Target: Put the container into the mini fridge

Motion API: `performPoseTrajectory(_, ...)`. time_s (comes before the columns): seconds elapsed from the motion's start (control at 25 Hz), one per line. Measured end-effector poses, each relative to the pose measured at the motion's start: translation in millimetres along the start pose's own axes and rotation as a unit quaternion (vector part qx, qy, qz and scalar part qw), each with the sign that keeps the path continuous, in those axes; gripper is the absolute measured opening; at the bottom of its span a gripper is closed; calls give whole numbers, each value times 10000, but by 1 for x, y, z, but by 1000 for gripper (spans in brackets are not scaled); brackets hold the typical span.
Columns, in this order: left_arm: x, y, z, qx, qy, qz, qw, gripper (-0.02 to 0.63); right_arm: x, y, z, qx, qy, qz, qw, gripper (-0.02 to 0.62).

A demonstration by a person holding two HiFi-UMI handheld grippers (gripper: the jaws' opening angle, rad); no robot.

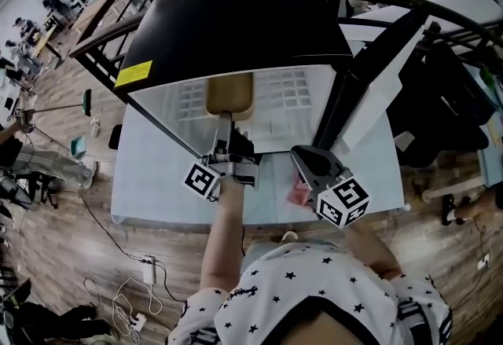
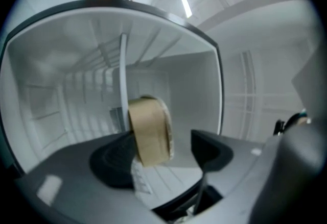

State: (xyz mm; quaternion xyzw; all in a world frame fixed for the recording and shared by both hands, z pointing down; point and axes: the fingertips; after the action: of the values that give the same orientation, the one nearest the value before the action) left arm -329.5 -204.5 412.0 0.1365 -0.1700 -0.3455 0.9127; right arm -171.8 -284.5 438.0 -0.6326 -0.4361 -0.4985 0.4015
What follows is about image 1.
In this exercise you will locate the person's left forearm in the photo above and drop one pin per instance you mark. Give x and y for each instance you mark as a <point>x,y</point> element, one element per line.
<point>224,233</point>

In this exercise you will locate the white power adapter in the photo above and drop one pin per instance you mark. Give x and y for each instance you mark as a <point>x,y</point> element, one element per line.
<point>484,261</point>

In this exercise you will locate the black metal railing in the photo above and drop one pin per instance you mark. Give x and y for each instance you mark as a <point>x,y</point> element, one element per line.
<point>118,33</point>

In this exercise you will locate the white star-print shirt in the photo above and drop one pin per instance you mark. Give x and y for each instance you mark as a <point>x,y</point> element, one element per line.
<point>314,296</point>

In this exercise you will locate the pink cloth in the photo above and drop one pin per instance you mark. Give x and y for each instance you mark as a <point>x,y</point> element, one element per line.
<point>298,192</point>

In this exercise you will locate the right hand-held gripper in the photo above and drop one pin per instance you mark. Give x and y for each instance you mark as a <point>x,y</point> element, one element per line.
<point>334,186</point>

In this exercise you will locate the green dustpan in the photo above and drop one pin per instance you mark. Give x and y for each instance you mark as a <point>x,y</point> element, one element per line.
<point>78,146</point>

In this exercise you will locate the person's right forearm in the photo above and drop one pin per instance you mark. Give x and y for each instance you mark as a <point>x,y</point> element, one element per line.
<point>371,249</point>

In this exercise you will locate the black office chair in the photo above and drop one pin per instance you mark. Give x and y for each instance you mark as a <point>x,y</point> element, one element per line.
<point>444,107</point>

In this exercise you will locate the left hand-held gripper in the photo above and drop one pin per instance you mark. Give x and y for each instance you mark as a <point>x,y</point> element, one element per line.
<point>232,170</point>

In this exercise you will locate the green broom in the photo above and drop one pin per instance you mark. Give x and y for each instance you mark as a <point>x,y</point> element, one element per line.
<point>87,101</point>

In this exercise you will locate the white power strip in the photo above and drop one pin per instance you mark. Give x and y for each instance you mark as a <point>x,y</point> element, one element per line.
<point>149,270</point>

